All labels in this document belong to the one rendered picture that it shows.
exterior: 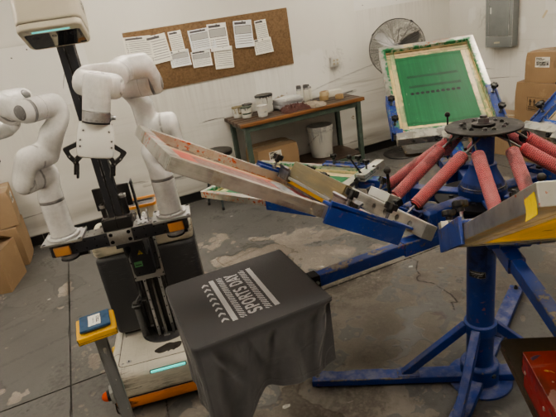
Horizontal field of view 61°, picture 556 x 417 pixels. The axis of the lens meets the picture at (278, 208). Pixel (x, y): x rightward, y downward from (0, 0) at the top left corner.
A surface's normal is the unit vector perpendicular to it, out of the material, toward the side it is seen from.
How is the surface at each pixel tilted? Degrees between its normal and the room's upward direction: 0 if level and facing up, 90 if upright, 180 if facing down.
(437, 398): 0
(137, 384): 90
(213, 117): 90
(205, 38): 88
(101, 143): 93
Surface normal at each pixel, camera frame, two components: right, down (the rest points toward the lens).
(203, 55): 0.40, 0.26
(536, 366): -0.15, -0.92
